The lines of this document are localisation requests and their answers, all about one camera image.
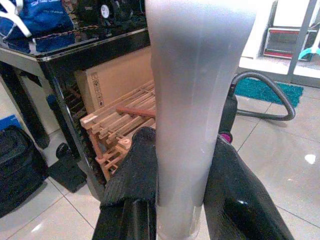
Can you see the left gripper cloth-wrapped left finger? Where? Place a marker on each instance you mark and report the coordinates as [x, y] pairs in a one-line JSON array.
[[132, 170]]

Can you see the left gripper glossy black right finger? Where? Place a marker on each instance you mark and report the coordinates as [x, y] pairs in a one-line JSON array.
[[232, 195]]

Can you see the folded wooden rack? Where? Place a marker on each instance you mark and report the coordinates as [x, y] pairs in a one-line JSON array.
[[112, 125]]

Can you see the black and magenta vacuum body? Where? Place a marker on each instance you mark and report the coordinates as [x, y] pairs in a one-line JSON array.
[[228, 112]]

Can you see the white paper scrap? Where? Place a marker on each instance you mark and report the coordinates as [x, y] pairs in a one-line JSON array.
[[310, 159]]

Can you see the brown cardboard box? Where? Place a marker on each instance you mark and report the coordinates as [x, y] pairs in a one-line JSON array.
[[120, 77]]

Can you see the teal shaggy rug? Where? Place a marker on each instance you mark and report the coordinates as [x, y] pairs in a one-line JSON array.
[[262, 90]]

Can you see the black backpack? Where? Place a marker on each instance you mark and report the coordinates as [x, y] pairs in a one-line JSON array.
[[17, 162]]

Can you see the glossy black table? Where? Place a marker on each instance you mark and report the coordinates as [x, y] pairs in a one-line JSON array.
[[57, 72]]

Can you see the blue box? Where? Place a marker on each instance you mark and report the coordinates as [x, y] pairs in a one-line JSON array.
[[8, 122]]

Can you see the white shelf unit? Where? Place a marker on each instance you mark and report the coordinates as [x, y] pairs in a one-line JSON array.
[[257, 50]]

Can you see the red and silver box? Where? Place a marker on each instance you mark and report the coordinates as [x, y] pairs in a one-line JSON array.
[[282, 42]]

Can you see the black cooling fan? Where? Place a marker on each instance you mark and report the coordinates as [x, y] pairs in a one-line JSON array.
[[107, 11]]

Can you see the teal plastic item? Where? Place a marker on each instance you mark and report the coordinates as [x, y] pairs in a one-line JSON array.
[[311, 51]]

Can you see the grey metal post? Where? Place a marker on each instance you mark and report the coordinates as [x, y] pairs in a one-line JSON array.
[[301, 37]]

